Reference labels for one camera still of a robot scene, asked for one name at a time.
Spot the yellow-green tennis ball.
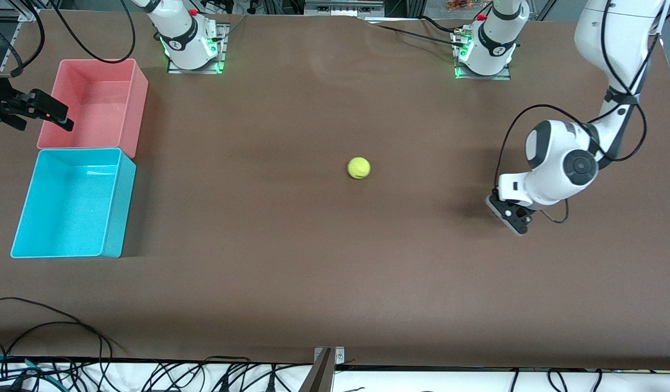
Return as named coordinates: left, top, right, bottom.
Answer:
left=347, top=157, right=371, bottom=180

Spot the pink plastic bin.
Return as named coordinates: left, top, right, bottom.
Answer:
left=36, top=59, right=149, bottom=159

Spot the blue plastic bin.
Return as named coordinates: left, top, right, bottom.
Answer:
left=10, top=148, right=137, bottom=259

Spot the grey metal pole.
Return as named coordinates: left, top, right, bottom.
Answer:
left=297, top=348, right=336, bottom=392

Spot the aluminium box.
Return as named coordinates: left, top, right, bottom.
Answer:
left=304, top=0, right=386, bottom=17

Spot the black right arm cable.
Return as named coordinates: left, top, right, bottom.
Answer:
left=51, top=0, right=137, bottom=64

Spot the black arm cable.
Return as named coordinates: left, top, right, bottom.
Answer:
left=497, top=0, right=668, bottom=225
left=51, top=0, right=137, bottom=64

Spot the black hanging cable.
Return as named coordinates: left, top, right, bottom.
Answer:
left=0, top=0, right=45, bottom=77

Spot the aluminium frame bracket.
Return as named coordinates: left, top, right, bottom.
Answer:
left=0, top=7, right=36, bottom=23

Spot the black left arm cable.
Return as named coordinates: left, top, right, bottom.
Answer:
left=497, top=0, right=668, bottom=225

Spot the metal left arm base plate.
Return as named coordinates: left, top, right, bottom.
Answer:
left=452, top=28, right=513, bottom=81

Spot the long black looped cable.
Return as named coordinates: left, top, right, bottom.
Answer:
left=0, top=297, right=115, bottom=363

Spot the black cable across table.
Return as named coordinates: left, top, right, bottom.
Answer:
left=362, top=19, right=466, bottom=47

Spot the small metal bracket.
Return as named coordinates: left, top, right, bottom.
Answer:
left=313, top=347, right=345, bottom=364

